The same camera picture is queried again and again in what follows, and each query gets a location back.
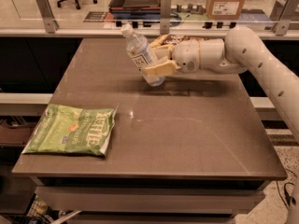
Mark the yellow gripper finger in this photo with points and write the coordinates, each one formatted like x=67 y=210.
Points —
x=161 y=48
x=166 y=68

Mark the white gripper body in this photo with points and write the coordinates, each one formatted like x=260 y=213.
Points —
x=186 y=56

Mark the clear plastic water bottle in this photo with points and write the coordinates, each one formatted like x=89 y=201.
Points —
x=140 y=52

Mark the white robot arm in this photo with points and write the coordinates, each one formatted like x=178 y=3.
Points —
x=241 y=50

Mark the brown yellow snack bag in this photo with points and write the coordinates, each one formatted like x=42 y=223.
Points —
x=172 y=40

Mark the cardboard box with label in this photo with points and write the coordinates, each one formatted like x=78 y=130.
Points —
x=224 y=9

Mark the green kettle chips bag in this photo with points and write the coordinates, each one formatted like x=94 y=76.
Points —
x=69 y=130

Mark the black power adapter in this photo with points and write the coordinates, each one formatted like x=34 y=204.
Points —
x=286 y=193

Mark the middle metal glass bracket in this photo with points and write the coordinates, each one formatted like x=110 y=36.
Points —
x=165 y=10

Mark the metal glass bracket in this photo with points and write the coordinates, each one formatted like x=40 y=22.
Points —
x=50 y=24
x=165 y=10
x=285 y=16

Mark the right metal glass bracket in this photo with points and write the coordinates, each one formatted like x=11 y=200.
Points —
x=285 y=16

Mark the left metal glass bracket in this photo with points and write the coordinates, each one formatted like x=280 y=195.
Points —
x=50 y=24

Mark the wire basket under table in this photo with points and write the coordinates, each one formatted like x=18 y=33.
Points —
x=40 y=213

